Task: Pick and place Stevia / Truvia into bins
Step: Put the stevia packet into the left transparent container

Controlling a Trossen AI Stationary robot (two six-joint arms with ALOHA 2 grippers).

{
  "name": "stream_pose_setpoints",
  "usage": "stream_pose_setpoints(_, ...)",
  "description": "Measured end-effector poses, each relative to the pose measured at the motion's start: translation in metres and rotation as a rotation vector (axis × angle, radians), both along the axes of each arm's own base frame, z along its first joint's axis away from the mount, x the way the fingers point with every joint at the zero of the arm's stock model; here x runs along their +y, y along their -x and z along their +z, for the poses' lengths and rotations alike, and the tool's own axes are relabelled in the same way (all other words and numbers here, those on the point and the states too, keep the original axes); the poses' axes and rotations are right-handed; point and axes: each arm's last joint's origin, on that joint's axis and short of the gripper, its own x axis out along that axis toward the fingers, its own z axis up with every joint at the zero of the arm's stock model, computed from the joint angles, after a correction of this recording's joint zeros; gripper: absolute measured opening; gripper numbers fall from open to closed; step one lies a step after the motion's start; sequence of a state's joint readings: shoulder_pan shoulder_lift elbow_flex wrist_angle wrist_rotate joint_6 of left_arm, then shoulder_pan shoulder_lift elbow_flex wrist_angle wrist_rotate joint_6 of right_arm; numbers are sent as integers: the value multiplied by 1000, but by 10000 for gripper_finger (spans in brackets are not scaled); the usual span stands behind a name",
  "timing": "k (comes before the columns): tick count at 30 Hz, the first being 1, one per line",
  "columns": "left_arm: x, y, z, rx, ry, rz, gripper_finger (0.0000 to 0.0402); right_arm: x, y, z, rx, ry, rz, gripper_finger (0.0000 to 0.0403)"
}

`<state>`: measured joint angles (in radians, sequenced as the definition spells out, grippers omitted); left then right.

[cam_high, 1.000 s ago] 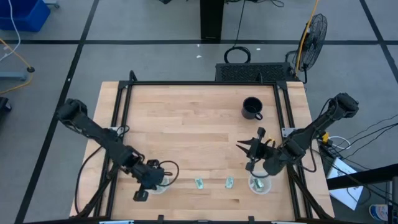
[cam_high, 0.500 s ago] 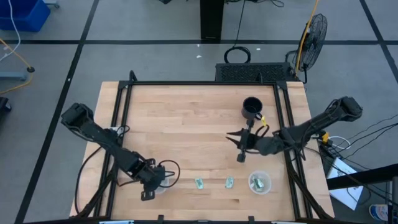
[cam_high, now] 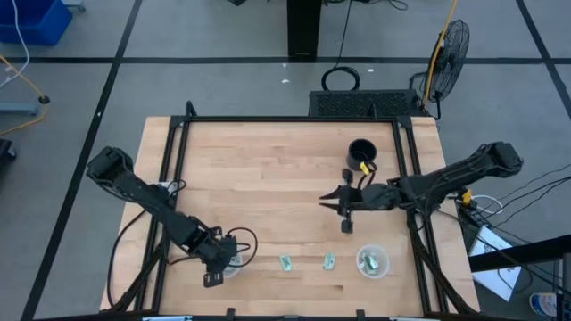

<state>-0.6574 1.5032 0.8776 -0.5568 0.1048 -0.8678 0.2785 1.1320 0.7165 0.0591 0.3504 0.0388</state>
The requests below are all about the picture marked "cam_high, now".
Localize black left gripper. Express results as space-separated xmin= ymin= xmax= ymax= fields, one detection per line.
xmin=194 ymin=226 xmax=241 ymax=289

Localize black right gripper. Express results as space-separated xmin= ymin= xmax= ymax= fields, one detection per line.
xmin=319 ymin=168 xmax=403 ymax=235

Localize black cup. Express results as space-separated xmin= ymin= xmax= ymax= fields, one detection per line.
xmin=346 ymin=137 xmax=378 ymax=172

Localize black vented computer case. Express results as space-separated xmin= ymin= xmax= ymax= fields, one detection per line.
xmin=308 ymin=88 xmax=427 ymax=119

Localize white paper sheet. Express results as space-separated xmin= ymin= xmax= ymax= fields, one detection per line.
xmin=469 ymin=225 xmax=524 ymax=303

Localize black floor fan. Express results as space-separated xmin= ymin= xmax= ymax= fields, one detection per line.
xmin=409 ymin=18 xmax=471 ymax=120

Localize black metal beam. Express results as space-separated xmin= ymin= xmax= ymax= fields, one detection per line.
xmin=468 ymin=233 xmax=571 ymax=274

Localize white blue round container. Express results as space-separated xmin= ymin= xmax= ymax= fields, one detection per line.
xmin=528 ymin=292 xmax=559 ymax=318

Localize black object at floor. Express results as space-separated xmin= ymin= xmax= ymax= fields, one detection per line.
xmin=0 ymin=138 xmax=18 ymax=174

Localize grey floor bar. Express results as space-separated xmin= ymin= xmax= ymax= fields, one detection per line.
xmin=0 ymin=102 xmax=40 ymax=118

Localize blue plastic tote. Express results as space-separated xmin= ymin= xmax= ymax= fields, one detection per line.
xmin=0 ymin=0 xmax=74 ymax=47

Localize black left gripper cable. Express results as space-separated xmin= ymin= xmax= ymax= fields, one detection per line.
xmin=225 ymin=226 xmax=260 ymax=269

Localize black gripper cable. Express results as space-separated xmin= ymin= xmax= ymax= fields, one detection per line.
xmin=225 ymin=226 xmax=260 ymax=269
xmin=355 ymin=160 xmax=379 ymax=192

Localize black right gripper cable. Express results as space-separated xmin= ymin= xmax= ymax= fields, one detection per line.
xmin=355 ymin=160 xmax=379 ymax=192

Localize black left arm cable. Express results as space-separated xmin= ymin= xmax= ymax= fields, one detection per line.
xmin=106 ymin=208 xmax=149 ymax=309

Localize black metal table frame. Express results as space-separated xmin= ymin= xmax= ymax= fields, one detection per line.
xmin=106 ymin=100 xmax=481 ymax=321

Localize black coiled floor cable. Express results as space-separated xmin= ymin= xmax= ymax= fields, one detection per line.
xmin=320 ymin=0 xmax=361 ymax=93

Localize white looped cable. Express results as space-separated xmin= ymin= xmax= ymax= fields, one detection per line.
xmin=470 ymin=193 xmax=506 ymax=216

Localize black upright post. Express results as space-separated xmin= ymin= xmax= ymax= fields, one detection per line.
xmin=285 ymin=0 xmax=323 ymax=60

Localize yellow floor cable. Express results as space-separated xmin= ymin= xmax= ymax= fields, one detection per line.
xmin=0 ymin=53 xmax=51 ymax=136

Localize white floor cable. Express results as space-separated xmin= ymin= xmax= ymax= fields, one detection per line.
xmin=0 ymin=0 xmax=31 ymax=89

